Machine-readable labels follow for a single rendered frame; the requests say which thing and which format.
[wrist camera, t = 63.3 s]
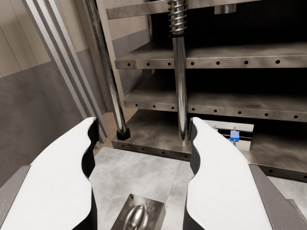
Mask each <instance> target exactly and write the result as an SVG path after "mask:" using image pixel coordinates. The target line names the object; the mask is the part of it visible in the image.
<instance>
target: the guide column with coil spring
mask: <svg viewBox="0 0 307 230"><path fill-rule="evenodd" d="M183 3H184V0H181V1H177V2H174V3H170V7H172V6H176V5H181V4H183ZM181 10H184V6H182V7H179V8H175V9H171V10H170V11H171V13H174V12H178V11H181ZM182 16H184V12H183V13H180V14H176V15H172V16H171V19H174V18H178V17H182ZM184 21H185V20H184V19H180V20H176V21H172V22H171V24H172V25H173V24H178V23H182V22H184ZM184 27H185V25H184V24H183V25H180V26H174V27H172V30H177V29H181V28H184ZM184 32H185V30H182V31H178V32H173V33H172V34H181V33H184ZM173 52H174V66H175V85H176V99H177V113H178V127H179V141H180V145H181V146H187V145H188V144H189V141H188V110H187V84H186V58H185V37H177V38H173Z"/></svg>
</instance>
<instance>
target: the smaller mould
mask: <svg viewBox="0 0 307 230"><path fill-rule="evenodd" d="M165 215H166V211H165V205H164V203H163V202H159V201H156V200H152V199H148V198H145V197H141V196H138V195H134V194H130V195H129V196H128V198H127V200H126V202H125V204H124V206H123V208H122V209H121V211H120V213H119V215H118V217H117V219H116V220H115V222H114V224H113V226H112V228H111V230H161V227H162V224H163V221H164V218H165Z"/></svg>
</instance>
